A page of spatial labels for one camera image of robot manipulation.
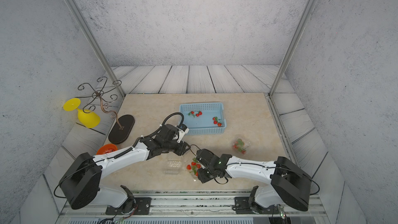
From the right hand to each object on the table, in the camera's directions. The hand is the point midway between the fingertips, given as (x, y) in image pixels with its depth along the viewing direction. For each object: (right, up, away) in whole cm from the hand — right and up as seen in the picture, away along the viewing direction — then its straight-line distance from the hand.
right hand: (201, 177), depth 79 cm
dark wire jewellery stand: (-50, +24, +22) cm, 60 cm away
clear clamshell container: (-16, +3, +7) cm, 17 cm away
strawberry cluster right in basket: (+9, +26, +25) cm, 38 cm away
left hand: (-6, +14, +4) cm, 16 cm away
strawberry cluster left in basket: (-7, +31, +28) cm, 43 cm away
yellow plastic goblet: (-58, +30, 0) cm, 66 cm away
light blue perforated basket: (+1, +28, +29) cm, 40 cm away
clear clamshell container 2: (-4, -1, +1) cm, 4 cm away
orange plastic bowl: (-54, +12, +9) cm, 56 cm away
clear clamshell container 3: (+26, +13, +14) cm, 32 cm away
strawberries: (-4, +3, +5) cm, 8 cm away
